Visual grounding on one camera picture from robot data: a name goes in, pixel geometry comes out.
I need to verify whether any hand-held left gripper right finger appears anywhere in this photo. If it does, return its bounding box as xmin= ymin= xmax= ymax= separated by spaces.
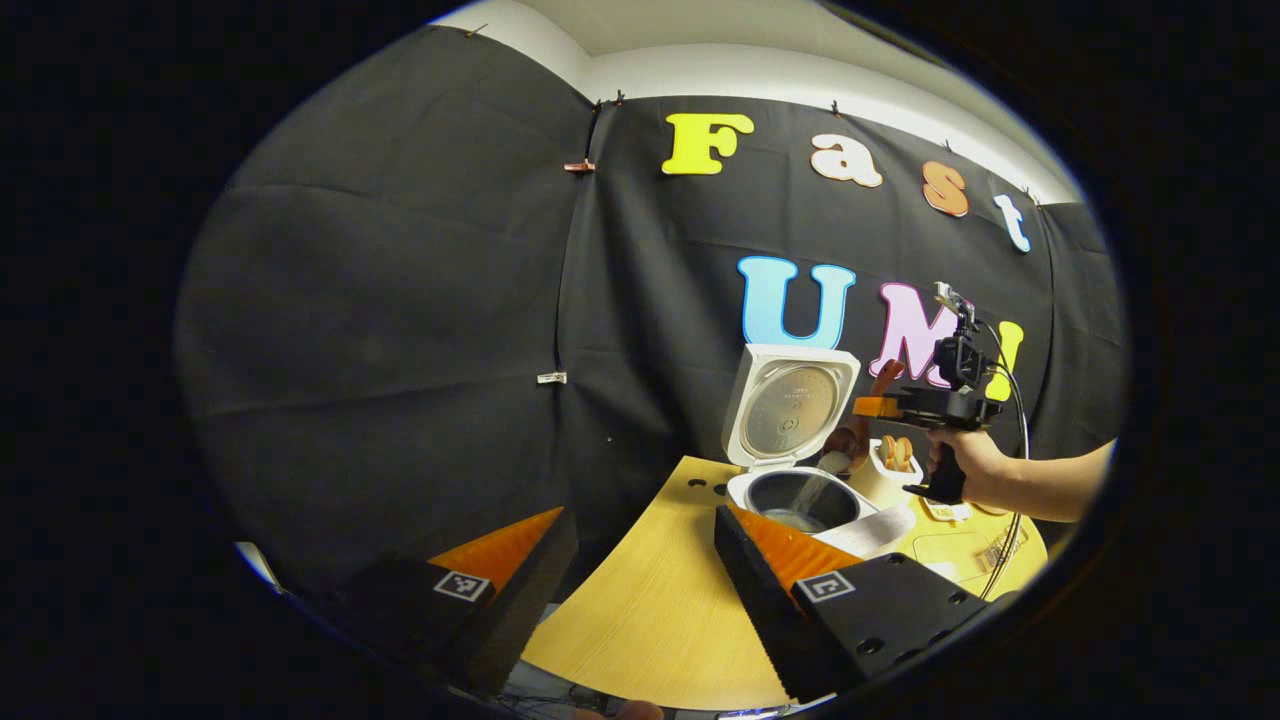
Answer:
xmin=712 ymin=502 xmax=1003 ymax=703

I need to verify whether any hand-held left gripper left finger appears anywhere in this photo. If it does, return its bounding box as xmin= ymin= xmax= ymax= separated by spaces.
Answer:
xmin=328 ymin=506 xmax=582 ymax=698

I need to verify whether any white rice cooker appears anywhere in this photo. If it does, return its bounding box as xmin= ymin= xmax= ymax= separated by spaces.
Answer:
xmin=721 ymin=343 xmax=917 ymax=561

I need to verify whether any metal wire chopstick holder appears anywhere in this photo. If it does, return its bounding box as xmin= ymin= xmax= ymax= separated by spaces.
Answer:
xmin=980 ymin=530 xmax=1032 ymax=577

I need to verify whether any white toaster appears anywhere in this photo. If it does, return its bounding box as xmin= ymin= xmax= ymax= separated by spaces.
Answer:
xmin=849 ymin=436 xmax=927 ymax=512

